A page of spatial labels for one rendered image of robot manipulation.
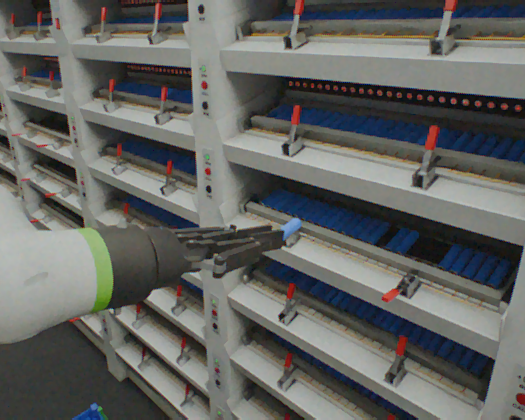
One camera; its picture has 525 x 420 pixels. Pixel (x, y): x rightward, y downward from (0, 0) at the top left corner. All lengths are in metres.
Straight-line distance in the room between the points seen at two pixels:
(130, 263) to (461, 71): 0.48
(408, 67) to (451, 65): 0.06
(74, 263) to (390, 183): 0.49
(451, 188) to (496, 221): 0.08
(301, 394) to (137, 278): 0.71
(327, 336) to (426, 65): 0.58
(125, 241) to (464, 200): 0.47
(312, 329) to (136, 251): 0.59
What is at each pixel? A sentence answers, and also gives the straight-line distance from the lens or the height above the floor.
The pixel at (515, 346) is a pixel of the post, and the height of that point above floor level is 0.93.
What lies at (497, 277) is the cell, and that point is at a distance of 0.82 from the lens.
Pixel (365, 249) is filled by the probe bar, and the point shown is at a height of 0.97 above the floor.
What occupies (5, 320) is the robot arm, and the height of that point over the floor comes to 1.12.
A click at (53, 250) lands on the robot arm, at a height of 1.16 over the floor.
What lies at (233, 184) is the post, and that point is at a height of 1.02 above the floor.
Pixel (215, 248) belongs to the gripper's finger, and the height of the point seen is 1.09.
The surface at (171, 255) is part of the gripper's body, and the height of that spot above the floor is 1.11.
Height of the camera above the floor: 1.35
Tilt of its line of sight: 22 degrees down
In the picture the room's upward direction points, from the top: straight up
